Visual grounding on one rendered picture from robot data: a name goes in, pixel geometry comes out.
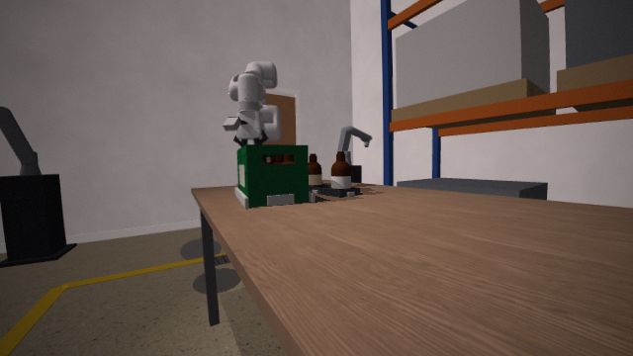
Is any brown glass bottle with white label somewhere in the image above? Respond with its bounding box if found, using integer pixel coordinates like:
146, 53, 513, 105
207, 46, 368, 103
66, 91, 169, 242
331, 151, 351, 190

